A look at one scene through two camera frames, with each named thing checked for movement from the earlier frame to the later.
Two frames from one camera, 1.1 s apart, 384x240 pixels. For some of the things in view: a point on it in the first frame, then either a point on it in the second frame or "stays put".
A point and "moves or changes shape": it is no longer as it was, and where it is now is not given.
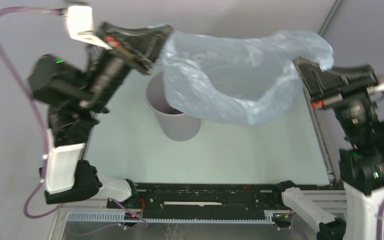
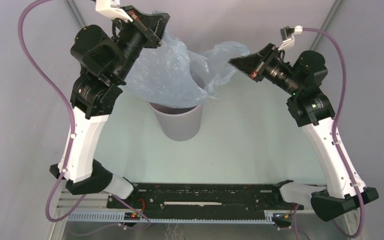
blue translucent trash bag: [246, 80] moves or changes shape
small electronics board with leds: [130, 216] stays put
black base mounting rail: [202, 201] stays put
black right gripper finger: [320, 83] -> [251, 65]
